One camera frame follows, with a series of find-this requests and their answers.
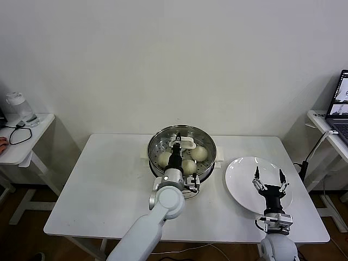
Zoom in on white side table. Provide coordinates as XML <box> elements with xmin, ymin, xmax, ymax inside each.
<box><xmin>0</xmin><ymin>113</ymin><xmax>61</xmax><ymax>225</ymax></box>
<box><xmin>306</xmin><ymin>109</ymin><xmax>348</xmax><ymax>233</ymax></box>

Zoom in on open laptop computer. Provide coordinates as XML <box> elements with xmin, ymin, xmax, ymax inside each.
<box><xmin>325</xmin><ymin>69</ymin><xmax>348</xmax><ymax>147</ymax></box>

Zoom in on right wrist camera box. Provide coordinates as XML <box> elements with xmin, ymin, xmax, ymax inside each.
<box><xmin>277</xmin><ymin>214</ymin><xmax>294</xmax><ymax>235</ymax></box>

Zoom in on laptop charging cable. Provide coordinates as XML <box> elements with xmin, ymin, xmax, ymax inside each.
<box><xmin>299</xmin><ymin>129</ymin><xmax>339</xmax><ymax>182</ymax></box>

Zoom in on thin black desk cable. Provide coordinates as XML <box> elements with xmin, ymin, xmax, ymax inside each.
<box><xmin>9</xmin><ymin>122</ymin><xmax>32</xmax><ymax>146</ymax></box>

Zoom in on white round plate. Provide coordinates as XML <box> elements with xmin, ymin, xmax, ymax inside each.
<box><xmin>224</xmin><ymin>156</ymin><xmax>294</xmax><ymax>215</ymax></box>

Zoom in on white electric cooking pot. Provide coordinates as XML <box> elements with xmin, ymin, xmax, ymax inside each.
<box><xmin>140</xmin><ymin>146</ymin><xmax>225</xmax><ymax>201</ymax></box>

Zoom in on white main table legs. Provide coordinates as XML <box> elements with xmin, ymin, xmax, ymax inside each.
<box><xmin>65</xmin><ymin>235</ymin><xmax>302</xmax><ymax>258</ymax></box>

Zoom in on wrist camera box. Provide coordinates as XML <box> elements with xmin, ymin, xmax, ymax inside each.
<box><xmin>184</xmin><ymin>175</ymin><xmax>201</xmax><ymax>194</ymax></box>
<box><xmin>277</xmin><ymin>214</ymin><xmax>294</xmax><ymax>235</ymax></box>

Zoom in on stainless steel steamer basket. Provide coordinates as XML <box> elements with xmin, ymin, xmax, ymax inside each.
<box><xmin>148</xmin><ymin>124</ymin><xmax>218</xmax><ymax>182</ymax></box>

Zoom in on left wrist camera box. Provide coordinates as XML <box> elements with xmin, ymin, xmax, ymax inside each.
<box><xmin>184</xmin><ymin>175</ymin><xmax>201</xmax><ymax>194</ymax></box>

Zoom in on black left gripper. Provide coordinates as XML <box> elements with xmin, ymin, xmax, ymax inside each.
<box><xmin>167</xmin><ymin>132</ymin><xmax>184</xmax><ymax>171</ymax></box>

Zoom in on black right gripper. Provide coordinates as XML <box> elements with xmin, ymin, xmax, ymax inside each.
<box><xmin>252</xmin><ymin>166</ymin><xmax>289</xmax><ymax>215</ymax></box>

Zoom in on clear plastic water bottle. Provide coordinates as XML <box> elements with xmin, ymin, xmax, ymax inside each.
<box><xmin>5</xmin><ymin>91</ymin><xmax>39</xmax><ymax>128</ymax></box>

